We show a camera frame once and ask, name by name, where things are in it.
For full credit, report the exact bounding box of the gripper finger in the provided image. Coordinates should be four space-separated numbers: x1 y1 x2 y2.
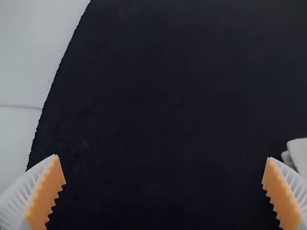
261 156 307 230
0 154 67 230

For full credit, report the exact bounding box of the pale towel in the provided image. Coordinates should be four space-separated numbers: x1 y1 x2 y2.
281 137 307 178

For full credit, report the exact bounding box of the black mat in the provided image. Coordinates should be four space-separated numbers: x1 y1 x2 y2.
25 0 307 230

